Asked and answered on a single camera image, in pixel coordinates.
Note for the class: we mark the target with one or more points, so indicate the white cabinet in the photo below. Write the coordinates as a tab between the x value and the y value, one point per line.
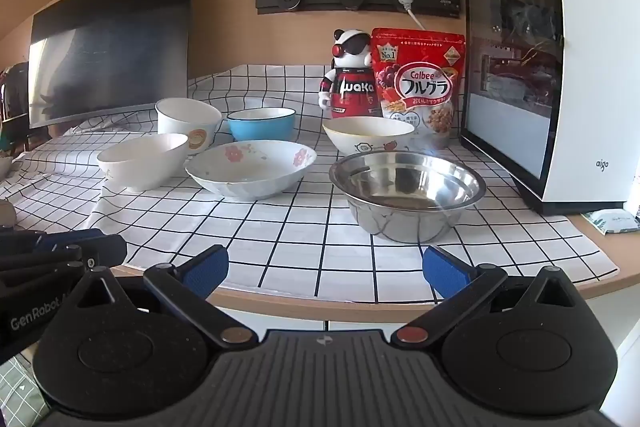
615	332

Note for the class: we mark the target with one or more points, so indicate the black computer monitor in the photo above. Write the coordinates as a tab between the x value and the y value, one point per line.
115	42

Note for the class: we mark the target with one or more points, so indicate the shallow floral white bowl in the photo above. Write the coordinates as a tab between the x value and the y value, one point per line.
250	167

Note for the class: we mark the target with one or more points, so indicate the white computer case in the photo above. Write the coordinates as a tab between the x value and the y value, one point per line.
590	82

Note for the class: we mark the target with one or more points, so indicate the green white packet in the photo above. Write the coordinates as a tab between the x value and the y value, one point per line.
612	222

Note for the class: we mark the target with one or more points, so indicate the red robot toy figure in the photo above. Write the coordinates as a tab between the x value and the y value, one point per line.
352	92

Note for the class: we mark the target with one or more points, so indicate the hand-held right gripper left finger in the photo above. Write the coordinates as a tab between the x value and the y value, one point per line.
206	272

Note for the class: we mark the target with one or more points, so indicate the black chair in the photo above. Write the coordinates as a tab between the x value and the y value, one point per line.
14	107

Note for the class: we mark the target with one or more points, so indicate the red cereal bag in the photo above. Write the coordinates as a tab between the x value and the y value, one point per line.
417	87

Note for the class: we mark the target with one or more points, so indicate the stainless steel bowl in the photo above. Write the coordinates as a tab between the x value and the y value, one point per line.
405	182

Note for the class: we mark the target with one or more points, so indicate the white bowl with yellow logo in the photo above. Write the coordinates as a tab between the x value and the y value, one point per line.
180	122

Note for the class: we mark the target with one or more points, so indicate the green patterned cloth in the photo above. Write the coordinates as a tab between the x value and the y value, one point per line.
20	392

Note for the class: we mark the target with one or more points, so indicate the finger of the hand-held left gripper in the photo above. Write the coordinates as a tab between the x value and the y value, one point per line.
107	252
70	239

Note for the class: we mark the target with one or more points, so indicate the white dish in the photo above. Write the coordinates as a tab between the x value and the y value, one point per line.
5	168

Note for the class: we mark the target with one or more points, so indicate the blue enamel bowl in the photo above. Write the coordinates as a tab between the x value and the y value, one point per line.
260	129

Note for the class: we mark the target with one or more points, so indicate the black checked white tablecloth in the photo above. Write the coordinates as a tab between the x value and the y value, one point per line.
300	232

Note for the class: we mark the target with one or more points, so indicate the beige leather cushion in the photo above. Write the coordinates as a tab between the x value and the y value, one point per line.
6	213

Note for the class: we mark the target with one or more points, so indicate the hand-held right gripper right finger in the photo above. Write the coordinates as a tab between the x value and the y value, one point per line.
446	274

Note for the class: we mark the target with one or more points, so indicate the small plain white bowl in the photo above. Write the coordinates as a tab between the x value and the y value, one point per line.
140	167

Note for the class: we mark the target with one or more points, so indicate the cream bowl with cartoon print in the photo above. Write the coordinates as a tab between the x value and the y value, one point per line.
365	134

